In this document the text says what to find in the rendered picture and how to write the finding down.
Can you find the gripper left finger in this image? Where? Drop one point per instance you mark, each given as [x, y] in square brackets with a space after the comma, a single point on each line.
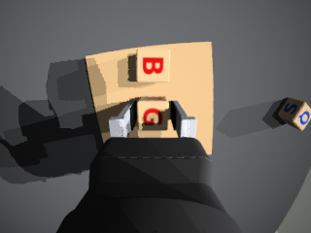
[121, 125]

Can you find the wooden letter block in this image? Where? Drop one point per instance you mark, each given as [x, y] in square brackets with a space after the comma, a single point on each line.
[152, 113]
[152, 65]
[295, 113]

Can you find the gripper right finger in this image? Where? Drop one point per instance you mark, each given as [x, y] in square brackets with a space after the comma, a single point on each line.
[184, 125]

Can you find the tan flat mat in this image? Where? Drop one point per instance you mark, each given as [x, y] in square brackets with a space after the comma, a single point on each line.
[112, 77]

